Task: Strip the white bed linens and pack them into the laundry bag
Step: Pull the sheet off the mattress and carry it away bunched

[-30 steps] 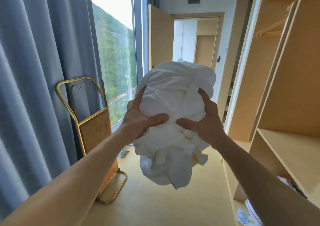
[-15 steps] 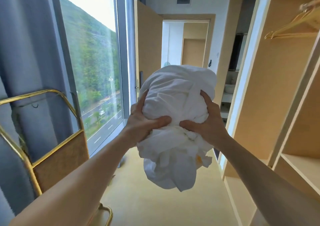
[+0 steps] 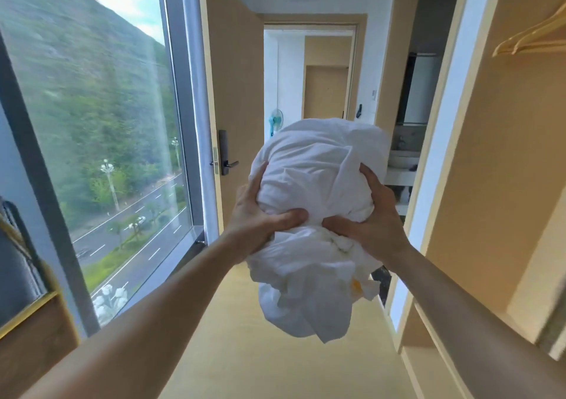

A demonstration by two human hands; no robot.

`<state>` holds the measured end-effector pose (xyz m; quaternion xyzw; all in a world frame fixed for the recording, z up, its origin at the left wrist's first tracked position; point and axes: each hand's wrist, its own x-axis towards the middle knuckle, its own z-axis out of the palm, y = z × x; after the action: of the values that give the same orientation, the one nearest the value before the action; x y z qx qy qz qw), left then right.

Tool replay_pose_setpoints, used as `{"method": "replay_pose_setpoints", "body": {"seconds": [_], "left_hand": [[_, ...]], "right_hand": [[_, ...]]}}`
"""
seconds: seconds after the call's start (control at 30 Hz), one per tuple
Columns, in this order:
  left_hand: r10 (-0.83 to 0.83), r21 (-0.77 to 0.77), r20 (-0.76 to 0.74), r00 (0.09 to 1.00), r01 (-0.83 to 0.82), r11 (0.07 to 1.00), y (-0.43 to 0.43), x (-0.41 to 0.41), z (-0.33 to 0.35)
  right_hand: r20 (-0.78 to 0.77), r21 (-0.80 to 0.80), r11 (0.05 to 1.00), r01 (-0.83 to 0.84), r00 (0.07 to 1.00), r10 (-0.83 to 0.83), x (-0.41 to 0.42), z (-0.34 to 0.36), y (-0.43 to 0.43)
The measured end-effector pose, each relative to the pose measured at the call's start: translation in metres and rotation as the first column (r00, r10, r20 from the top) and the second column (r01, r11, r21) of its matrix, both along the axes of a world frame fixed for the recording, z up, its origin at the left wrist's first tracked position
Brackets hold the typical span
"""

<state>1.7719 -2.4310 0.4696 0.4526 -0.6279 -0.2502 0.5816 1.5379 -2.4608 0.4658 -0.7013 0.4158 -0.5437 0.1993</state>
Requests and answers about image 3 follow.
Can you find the person's right hand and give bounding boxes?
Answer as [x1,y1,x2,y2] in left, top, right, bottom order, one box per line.
[322,163,413,267]

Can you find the person's left hand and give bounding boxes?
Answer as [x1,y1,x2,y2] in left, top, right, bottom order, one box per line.
[220,162,309,265]

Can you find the white cloth bundle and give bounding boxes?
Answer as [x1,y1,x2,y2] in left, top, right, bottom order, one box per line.
[246,117,392,344]

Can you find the person's right forearm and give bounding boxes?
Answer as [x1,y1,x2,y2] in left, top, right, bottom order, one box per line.
[379,243,566,399]

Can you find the person's left forearm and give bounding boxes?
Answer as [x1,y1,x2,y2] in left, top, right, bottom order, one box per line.
[20,231,249,399]

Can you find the white sink basin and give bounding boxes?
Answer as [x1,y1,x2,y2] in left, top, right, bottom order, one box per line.
[388,153,420,169]

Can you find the blue standing fan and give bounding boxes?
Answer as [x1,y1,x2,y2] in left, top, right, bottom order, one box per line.
[268,108,284,138]

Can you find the closed wooden door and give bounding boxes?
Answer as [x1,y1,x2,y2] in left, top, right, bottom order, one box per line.
[302,65,350,121]

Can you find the open light wooden door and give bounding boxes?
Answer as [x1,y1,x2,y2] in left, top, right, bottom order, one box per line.
[197,0,266,245]

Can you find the light wooden open wardrobe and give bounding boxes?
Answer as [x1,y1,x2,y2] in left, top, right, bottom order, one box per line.
[384,0,566,399]

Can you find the white street lamp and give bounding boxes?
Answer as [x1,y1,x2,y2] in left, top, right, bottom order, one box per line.
[100,159,121,213]

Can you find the large grey-framed window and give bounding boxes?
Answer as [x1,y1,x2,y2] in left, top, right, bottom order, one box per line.
[0,0,209,339]

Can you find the wooden clothes hangers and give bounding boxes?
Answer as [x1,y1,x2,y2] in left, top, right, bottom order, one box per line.
[492,11,566,58]

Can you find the black chair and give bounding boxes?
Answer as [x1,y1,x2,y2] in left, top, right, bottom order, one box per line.
[0,196,50,326]

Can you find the black door lock handle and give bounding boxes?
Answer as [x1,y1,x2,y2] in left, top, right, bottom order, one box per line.
[210,130,240,177]

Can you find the bathroom wall mirror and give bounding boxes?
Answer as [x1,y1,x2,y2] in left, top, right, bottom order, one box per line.
[395,53,444,126]

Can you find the wooden door frame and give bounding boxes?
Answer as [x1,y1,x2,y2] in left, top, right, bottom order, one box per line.
[258,12,368,124]

